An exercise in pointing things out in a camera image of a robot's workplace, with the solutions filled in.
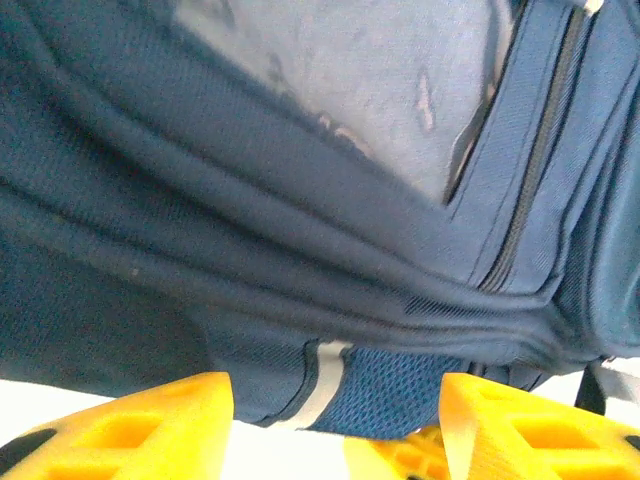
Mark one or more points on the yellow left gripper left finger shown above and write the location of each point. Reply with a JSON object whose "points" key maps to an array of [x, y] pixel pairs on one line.
{"points": [[125, 440]]}

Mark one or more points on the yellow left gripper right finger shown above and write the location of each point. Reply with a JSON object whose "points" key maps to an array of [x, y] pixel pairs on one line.
{"points": [[550, 440]]}

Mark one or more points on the navy blue backpack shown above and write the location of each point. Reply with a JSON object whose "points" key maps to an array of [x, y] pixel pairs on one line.
{"points": [[250, 225]]}

